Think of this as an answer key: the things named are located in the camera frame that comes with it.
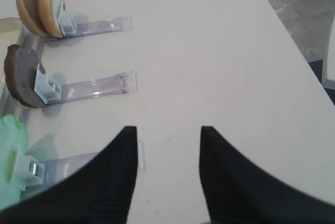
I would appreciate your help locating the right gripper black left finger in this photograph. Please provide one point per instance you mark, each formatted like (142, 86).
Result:
(99, 192)

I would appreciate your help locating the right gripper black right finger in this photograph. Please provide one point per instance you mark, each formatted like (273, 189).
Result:
(238, 191)

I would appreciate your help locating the standing lettuce leaf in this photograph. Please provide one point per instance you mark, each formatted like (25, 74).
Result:
(14, 138)

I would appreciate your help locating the standing meat patty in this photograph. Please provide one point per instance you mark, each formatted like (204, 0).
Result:
(20, 68)

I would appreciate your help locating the standing bun near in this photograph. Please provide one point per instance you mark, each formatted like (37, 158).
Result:
(49, 11)

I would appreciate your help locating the standing bun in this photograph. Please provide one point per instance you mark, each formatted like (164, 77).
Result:
(28, 14)
(49, 11)

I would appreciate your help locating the standing bun far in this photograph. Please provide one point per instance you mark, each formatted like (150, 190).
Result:
(28, 14)

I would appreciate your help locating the lettuce clear holder rail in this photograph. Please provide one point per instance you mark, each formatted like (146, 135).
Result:
(52, 166)

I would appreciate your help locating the patty clear holder rail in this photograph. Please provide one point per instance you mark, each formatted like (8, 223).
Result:
(51, 92)

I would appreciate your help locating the right bun clear holder rail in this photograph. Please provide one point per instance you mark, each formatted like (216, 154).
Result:
(71, 29)

